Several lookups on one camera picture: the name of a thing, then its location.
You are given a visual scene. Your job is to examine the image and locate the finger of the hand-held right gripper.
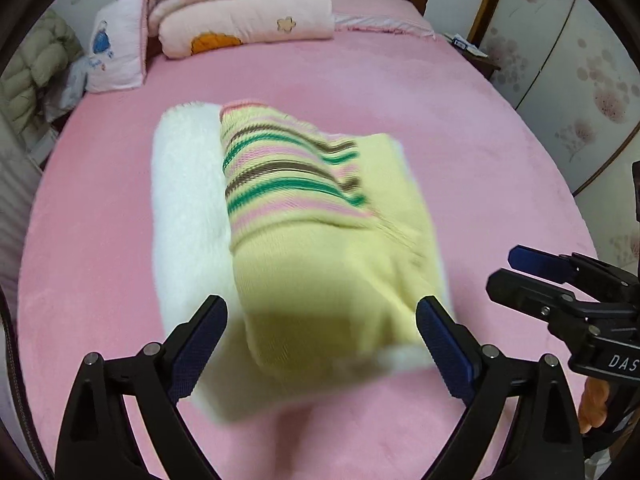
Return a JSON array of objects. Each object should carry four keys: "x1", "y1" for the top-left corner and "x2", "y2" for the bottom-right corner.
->
[
  {"x1": 486, "y1": 268, "x2": 581, "y2": 322},
  {"x1": 507, "y1": 244, "x2": 636, "y2": 302}
]

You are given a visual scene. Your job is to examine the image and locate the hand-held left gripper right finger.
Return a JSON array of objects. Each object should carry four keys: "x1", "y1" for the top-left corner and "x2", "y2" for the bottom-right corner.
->
[{"x1": 416, "y1": 295, "x2": 586, "y2": 480}]

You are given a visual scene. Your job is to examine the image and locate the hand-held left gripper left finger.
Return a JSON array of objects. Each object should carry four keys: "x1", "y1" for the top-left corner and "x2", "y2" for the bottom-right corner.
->
[{"x1": 54, "y1": 294, "x2": 230, "y2": 480}]

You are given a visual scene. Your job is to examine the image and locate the yellow striped knit sweater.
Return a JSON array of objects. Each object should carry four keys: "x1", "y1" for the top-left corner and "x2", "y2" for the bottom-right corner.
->
[{"x1": 219, "y1": 100, "x2": 437, "y2": 378}]

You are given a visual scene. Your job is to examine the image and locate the person's right hand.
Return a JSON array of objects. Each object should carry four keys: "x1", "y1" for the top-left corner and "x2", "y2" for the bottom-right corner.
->
[{"x1": 579, "y1": 376, "x2": 610, "y2": 435}]

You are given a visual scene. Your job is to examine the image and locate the white fluffy sweater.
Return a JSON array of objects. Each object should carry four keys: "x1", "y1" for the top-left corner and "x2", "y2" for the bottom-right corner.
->
[{"x1": 150, "y1": 101, "x2": 453, "y2": 423}]

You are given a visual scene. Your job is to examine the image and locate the pink bed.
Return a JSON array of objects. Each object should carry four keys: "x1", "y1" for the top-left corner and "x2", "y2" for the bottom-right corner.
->
[{"x1": 15, "y1": 0, "x2": 601, "y2": 480}]

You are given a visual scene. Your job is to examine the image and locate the floral wardrobe doors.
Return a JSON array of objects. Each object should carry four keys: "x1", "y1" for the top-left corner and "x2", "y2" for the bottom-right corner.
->
[{"x1": 470, "y1": 0, "x2": 640, "y2": 281}]

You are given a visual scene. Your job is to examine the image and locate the wooden nightstand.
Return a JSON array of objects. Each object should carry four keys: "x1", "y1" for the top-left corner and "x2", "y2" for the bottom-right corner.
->
[{"x1": 442, "y1": 34, "x2": 502, "y2": 82}]

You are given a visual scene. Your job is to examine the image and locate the papers on nightstand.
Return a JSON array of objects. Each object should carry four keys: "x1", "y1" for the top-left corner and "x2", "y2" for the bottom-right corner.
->
[{"x1": 444, "y1": 32, "x2": 488, "y2": 58}]

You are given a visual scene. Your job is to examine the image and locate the white curtain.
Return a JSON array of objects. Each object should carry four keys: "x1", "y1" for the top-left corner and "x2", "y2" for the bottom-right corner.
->
[{"x1": 0, "y1": 130, "x2": 56, "y2": 291}]

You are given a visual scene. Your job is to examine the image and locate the pale crumpled bag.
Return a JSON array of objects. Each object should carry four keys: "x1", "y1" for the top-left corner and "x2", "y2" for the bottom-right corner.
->
[{"x1": 44, "y1": 56, "x2": 92, "y2": 122}]

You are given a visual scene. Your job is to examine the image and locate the pink ruffled pillow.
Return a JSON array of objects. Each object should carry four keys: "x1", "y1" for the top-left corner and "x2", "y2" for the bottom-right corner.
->
[{"x1": 330, "y1": 0, "x2": 436, "y2": 40}]

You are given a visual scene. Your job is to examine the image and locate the pink printed pillow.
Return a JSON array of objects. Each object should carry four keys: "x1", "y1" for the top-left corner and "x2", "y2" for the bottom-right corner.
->
[{"x1": 84, "y1": 0, "x2": 151, "y2": 94}]

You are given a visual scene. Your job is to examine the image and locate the pink quilt with flower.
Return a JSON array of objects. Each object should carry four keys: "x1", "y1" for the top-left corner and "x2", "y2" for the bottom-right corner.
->
[{"x1": 149, "y1": 0, "x2": 335, "y2": 59}]

